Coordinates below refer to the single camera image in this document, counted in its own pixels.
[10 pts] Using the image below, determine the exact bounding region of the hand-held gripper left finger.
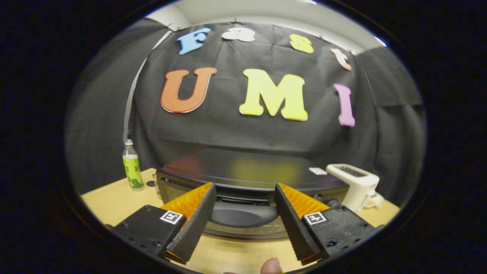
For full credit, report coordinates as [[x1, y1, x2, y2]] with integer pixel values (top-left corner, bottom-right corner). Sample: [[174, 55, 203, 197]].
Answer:
[[105, 182, 217, 265]]

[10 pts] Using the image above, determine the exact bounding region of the black toaster oven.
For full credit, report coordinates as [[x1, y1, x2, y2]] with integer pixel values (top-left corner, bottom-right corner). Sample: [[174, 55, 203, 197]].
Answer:
[[155, 148, 350, 240]]

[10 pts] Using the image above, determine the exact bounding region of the green label plastic bottle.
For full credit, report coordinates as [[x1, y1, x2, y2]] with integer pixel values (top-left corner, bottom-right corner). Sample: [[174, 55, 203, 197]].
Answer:
[[122, 139, 145, 191]]

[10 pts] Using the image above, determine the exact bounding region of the white pop-up toaster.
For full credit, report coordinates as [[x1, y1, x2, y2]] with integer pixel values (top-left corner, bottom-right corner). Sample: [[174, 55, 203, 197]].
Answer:
[[326, 164, 381, 213]]

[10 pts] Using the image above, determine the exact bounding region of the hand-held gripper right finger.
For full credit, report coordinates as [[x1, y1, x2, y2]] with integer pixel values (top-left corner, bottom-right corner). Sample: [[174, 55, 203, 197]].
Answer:
[[274, 183, 385, 266]]

